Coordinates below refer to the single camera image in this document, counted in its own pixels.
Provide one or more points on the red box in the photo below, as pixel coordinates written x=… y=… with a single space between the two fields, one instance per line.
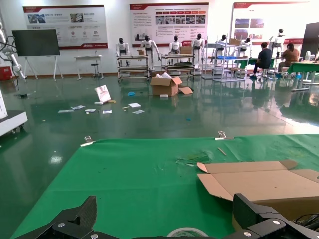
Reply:
x=6 y=73

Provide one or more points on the black round stool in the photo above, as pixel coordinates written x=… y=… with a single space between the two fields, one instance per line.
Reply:
x=94 y=65

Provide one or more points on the small white flat box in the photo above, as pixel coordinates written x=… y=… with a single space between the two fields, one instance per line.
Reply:
x=164 y=95

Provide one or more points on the green topped work table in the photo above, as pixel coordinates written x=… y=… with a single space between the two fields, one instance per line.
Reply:
x=246 y=59
x=304 y=66

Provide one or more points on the black monitor panel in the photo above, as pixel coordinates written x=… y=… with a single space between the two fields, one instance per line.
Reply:
x=311 y=37

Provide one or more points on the clear crumpled tape patch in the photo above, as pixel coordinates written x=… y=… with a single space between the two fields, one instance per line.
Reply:
x=194 y=158

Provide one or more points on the white wheeled platform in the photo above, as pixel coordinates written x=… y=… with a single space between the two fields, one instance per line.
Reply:
x=12 y=122

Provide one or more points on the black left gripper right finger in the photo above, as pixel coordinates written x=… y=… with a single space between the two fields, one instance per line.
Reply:
x=249 y=216

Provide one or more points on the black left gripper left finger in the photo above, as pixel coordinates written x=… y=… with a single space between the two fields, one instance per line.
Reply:
x=86 y=211

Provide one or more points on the metal binder clip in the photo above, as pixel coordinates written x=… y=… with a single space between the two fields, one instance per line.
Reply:
x=87 y=140
x=221 y=135

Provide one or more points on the white narrow table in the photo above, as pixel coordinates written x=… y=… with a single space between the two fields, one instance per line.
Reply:
x=88 y=57

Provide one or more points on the small blue scrap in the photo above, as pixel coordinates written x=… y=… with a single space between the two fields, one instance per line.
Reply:
x=188 y=119

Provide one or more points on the flat cardboard piece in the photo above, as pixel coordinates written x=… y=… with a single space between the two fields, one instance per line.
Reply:
x=185 y=90

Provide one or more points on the blue crumpled cap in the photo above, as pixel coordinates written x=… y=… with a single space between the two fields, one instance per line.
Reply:
x=131 y=93

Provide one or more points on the large open carton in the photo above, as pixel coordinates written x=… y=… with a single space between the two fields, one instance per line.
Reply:
x=164 y=88

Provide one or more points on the metal frame trolley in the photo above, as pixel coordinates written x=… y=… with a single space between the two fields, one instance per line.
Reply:
x=132 y=57
x=178 y=56

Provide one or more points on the seated person dark shirt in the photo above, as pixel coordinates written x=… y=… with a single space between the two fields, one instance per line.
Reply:
x=264 y=57

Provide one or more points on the wall information poster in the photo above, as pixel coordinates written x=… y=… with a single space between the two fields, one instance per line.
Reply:
x=144 y=20
x=82 y=25
x=264 y=15

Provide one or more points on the white paper sheet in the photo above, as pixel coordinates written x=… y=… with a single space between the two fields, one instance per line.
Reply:
x=134 y=105
x=66 y=110
x=90 y=110
x=138 y=111
x=78 y=107
x=107 y=111

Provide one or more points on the seated person brown shirt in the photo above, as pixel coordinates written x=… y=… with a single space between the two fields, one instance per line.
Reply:
x=290 y=56

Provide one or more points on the metal frame shelf rack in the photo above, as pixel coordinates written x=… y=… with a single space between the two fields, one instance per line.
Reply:
x=225 y=57

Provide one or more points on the black screen on stand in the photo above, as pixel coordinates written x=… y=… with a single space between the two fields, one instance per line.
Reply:
x=35 y=42

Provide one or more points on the red white paper bag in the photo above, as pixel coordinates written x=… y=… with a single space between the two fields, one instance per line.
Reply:
x=102 y=93

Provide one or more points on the white industrial robot arm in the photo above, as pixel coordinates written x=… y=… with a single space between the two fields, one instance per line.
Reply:
x=15 y=64

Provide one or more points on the clear tape roll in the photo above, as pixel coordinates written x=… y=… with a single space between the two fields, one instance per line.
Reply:
x=187 y=228

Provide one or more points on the white black humanoid robot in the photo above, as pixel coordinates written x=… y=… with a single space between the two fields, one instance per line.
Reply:
x=175 y=46
x=147 y=43
x=198 y=43
x=122 y=46
x=247 y=42
x=280 y=37
x=223 y=39

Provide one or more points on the small wooden stick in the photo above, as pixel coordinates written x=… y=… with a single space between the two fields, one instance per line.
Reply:
x=221 y=151

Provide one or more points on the open cardboard box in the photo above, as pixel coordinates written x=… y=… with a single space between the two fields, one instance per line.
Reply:
x=261 y=181

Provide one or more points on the green table cloth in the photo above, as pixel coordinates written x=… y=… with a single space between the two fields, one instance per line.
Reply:
x=124 y=186

